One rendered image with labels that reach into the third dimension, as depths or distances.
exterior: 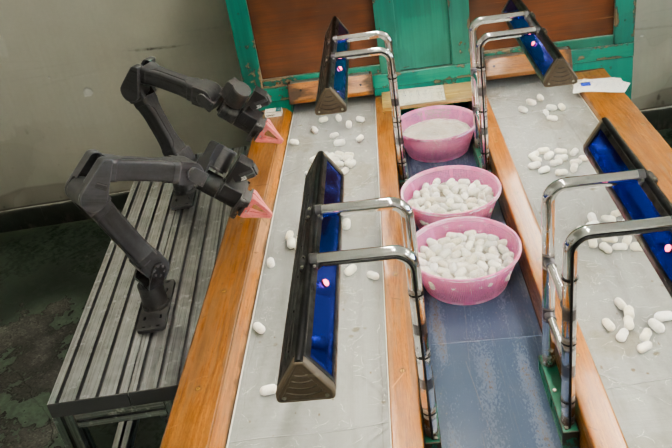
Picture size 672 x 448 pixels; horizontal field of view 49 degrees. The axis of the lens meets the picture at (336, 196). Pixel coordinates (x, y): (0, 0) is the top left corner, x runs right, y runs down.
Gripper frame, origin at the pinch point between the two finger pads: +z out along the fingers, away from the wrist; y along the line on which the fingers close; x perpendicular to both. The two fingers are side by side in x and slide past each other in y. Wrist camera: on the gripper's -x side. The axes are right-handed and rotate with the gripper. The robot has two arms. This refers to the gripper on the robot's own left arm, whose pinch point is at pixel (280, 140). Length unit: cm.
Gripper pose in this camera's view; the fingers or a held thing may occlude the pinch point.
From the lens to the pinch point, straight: 219.0
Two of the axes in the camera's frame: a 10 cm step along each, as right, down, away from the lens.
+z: 8.5, 4.7, 2.4
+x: -5.3, 7.3, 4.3
